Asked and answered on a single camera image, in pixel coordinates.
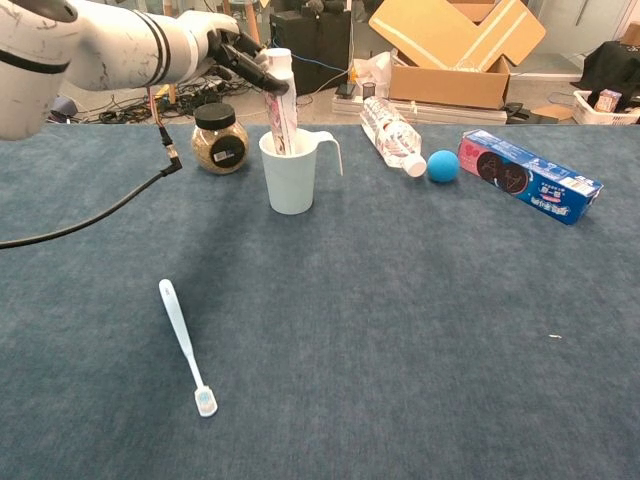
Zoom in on blue felt table mat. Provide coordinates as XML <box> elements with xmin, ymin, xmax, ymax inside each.
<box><xmin>0</xmin><ymin>122</ymin><xmax>640</xmax><ymax>480</ymax></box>

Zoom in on black cloth cover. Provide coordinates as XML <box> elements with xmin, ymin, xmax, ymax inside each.
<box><xmin>582</xmin><ymin>40</ymin><xmax>640</xmax><ymax>109</ymax></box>

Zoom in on blue cookie box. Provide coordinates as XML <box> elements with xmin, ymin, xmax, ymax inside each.
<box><xmin>457</xmin><ymin>128</ymin><xmax>604</xmax><ymax>226</ymax></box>

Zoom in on black computer tower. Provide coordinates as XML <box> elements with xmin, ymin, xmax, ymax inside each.
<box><xmin>269</xmin><ymin>9</ymin><xmax>352</xmax><ymax>100</ymax></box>

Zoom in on black floor cable tangle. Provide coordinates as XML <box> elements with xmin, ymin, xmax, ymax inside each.
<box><xmin>47</xmin><ymin>69</ymin><xmax>274</xmax><ymax>125</ymax></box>

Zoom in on clear plastic water bottle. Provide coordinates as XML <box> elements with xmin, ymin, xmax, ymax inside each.
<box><xmin>359</xmin><ymin>96</ymin><xmax>428</xmax><ymax>178</ymax></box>

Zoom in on white plastic basket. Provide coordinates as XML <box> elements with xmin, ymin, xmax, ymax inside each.
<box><xmin>571</xmin><ymin>88</ymin><xmax>640</xmax><ymax>126</ymax></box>

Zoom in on pale blue cup with handle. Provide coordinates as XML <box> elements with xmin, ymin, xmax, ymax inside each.
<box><xmin>258</xmin><ymin>127</ymin><xmax>345</xmax><ymax>216</ymax></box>

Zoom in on left five-finger robot hand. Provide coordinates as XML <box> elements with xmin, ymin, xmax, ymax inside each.
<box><xmin>187</xmin><ymin>9</ymin><xmax>291</xmax><ymax>96</ymax></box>

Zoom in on glass jar with black lid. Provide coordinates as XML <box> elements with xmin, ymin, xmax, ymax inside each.
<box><xmin>190</xmin><ymin>102</ymin><xmax>250</xmax><ymax>176</ymax></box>

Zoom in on white plastic bag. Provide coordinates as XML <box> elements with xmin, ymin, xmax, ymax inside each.
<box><xmin>349</xmin><ymin>49</ymin><xmax>394</xmax><ymax>99</ymax></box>

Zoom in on white toothpaste tube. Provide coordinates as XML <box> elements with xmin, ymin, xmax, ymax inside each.
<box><xmin>261</xmin><ymin>47</ymin><xmax>300</xmax><ymax>156</ymax></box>

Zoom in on open cardboard box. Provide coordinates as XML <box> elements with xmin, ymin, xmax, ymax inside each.
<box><xmin>368</xmin><ymin>0</ymin><xmax>548</xmax><ymax>111</ymax></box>

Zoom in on light blue toothbrush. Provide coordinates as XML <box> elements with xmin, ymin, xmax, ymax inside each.
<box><xmin>158</xmin><ymin>278</ymin><xmax>219</xmax><ymax>418</ymax></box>

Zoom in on blue ball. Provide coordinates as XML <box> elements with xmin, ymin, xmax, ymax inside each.
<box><xmin>426</xmin><ymin>149</ymin><xmax>461</xmax><ymax>184</ymax></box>

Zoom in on blue-grey machine housing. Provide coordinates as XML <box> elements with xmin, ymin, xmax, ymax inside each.
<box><xmin>47</xmin><ymin>94</ymin><xmax>77</xmax><ymax>124</ymax></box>

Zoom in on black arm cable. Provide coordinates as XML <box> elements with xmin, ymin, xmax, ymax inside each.
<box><xmin>0</xmin><ymin>87</ymin><xmax>184</xmax><ymax>250</ymax></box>

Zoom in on black flat bracket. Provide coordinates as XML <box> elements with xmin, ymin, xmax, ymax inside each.
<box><xmin>504</xmin><ymin>101</ymin><xmax>551</xmax><ymax>125</ymax></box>

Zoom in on aluminium profile rails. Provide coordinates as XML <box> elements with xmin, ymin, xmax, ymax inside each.
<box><xmin>331</xmin><ymin>92</ymin><xmax>509</xmax><ymax>126</ymax></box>

